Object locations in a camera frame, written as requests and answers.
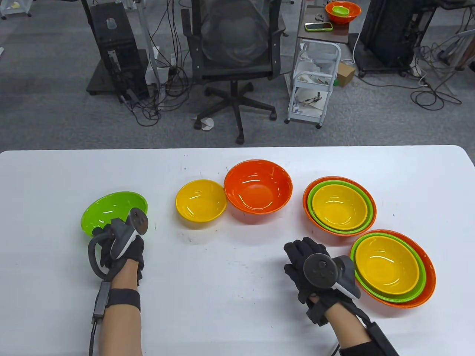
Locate tangle of black cables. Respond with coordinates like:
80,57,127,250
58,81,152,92
410,37,475,111
119,0,191,127

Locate black hand controller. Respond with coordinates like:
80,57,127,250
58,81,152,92
88,208,149,279
303,253,361,300

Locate person's right hand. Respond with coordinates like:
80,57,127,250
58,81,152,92
284,237,362,327

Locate grey metal stand leg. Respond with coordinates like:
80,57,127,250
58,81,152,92
134,0,164,112

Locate person's left hand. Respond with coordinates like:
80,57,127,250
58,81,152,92
92,219,145,285

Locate cardboard box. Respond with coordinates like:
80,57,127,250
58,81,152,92
336,62,356,88

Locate white wheeled rack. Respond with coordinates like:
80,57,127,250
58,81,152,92
0,0,32,20

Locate large orange bowl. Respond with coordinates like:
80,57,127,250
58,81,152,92
325,1,361,24
302,176,377,237
350,229,437,309
224,159,293,215

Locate person's left forearm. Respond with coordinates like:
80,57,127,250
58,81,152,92
97,261,143,356

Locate brown side table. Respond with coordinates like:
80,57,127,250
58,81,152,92
295,4,353,45

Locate beige paper sheet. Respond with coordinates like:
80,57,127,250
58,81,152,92
297,89,329,112

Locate white crumpled bag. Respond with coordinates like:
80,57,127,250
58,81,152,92
299,50,331,76

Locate medium green bowl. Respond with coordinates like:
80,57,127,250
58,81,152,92
307,180,374,234
81,191,148,238
350,233,427,304

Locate black wheeled cabinet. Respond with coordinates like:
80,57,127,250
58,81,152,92
358,0,438,78

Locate black armband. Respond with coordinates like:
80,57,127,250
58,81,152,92
107,289,141,312
340,341,375,356

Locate black equipment tower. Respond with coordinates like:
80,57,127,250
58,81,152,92
86,2,151,102

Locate person's right forearm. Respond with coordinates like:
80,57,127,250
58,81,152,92
327,302,375,356

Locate white rolling cart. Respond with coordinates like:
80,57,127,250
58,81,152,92
284,40,342,129

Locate black braided cable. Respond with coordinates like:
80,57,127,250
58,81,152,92
88,317,101,356

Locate black mesh office chair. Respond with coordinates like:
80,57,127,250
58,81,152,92
181,0,288,145

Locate small yellow bowl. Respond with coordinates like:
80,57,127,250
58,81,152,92
175,179,227,223
355,236,420,295
312,184,368,230

